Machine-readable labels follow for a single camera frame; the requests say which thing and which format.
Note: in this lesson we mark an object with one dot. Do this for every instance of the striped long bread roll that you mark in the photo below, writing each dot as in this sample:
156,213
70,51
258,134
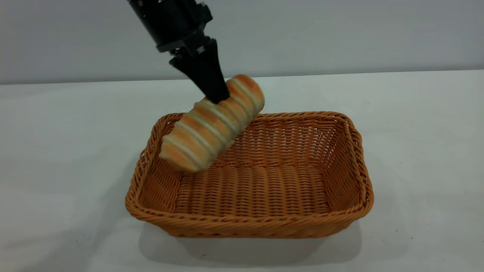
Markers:
204,132

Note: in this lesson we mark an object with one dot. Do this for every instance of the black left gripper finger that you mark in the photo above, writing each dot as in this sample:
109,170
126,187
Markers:
206,73

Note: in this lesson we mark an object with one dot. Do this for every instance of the orange woven wicker basket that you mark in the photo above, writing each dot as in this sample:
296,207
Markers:
264,192

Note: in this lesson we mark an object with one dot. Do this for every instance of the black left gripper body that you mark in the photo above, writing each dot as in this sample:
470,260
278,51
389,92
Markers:
170,20

